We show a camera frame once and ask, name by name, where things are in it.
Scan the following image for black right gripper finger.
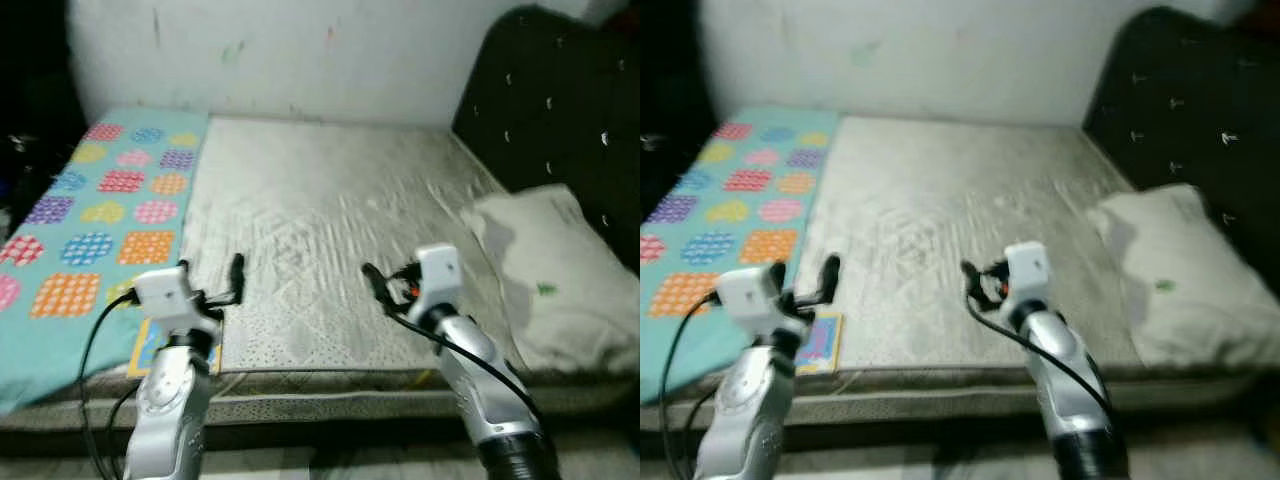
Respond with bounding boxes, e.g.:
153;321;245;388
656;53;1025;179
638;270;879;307
361;262;397;317
959;259;991;311

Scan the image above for yellow blue children's book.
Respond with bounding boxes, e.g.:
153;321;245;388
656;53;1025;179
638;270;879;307
127;315;224;379
793;311;846;377

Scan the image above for white quilted mattress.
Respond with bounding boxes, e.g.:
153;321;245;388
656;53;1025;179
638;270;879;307
0;113;641;386
640;113;1280;386

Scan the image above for teal blanket colourful patches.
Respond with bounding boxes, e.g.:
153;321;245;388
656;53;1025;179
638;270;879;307
0;107;213;413
640;107;841;403

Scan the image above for grey striped bed base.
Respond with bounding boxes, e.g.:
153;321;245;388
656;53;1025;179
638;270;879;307
0;370;641;433
640;370;1280;431

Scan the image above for white pillow green tree print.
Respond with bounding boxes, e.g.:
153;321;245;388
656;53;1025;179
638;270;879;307
1083;182;1280;373
460;184;641;377

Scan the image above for dark tufted headboard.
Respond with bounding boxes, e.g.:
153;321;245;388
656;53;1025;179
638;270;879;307
450;5;641;273
1081;5;1280;259

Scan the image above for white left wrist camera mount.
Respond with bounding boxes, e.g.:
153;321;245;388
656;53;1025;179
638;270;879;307
131;265;198;337
714;262;788;333

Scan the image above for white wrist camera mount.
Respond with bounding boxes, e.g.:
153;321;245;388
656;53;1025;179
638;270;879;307
1001;240;1052;307
410;243;464;317
131;265;198;337
714;262;788;333

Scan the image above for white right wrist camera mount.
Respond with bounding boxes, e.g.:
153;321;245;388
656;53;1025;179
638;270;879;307
1001;240;1052;307
410;243;464;317

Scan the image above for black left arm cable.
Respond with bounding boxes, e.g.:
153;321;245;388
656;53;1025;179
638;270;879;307
655;290;723;480
78;290;141;480

